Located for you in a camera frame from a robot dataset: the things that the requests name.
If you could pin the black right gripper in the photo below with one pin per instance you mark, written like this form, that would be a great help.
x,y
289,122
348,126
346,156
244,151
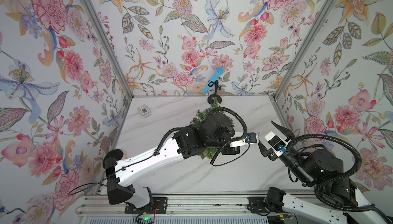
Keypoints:
x,y
265,153

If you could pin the black microphone stand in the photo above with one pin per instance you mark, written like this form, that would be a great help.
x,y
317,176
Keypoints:
x,y
215,98

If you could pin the aluminium corner frame post right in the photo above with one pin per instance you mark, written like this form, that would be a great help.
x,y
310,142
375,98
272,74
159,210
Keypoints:
x,y
308,40

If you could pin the small green christmas tree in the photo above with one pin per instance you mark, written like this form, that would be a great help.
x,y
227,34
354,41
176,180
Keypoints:
x,y
215,128

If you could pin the aluminium corner frame post left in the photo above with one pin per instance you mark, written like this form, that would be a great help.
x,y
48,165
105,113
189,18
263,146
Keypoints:
x,y
101,35

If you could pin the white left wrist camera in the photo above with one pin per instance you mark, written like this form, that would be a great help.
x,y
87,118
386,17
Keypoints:
x,y
251,138

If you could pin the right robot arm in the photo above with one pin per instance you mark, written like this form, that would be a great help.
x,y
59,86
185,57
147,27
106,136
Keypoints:
x,y
324,172

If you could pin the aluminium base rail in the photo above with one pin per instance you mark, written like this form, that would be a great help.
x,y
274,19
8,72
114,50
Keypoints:
x,y
199,208

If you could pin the aluminium corner frame post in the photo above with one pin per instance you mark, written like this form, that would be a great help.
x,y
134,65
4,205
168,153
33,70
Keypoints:
x,y
308,40
101,35

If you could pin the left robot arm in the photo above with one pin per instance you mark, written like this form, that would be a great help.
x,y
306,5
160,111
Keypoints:
x,y
178,144

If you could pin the white battery box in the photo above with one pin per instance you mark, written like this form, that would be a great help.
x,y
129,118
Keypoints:
x,y
144,110

